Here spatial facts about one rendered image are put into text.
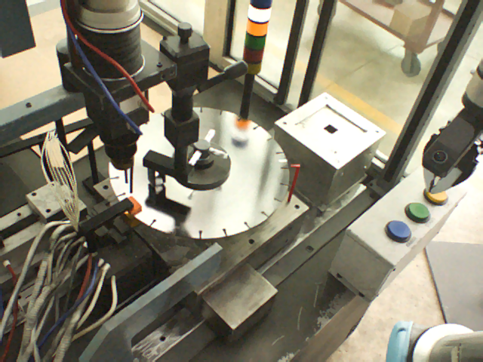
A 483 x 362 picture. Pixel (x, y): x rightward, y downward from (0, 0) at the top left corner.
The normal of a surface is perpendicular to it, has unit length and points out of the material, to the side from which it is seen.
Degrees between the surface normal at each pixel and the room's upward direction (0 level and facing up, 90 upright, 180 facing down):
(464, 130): 30
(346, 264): 90
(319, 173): 90
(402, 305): 0
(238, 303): 0
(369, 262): 90
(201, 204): 0
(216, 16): 90
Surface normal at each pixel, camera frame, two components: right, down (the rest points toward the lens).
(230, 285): 0.11, -0.66
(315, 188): -0.71, 0.47
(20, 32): 0.69, 0.58
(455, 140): -0.29, -0.35
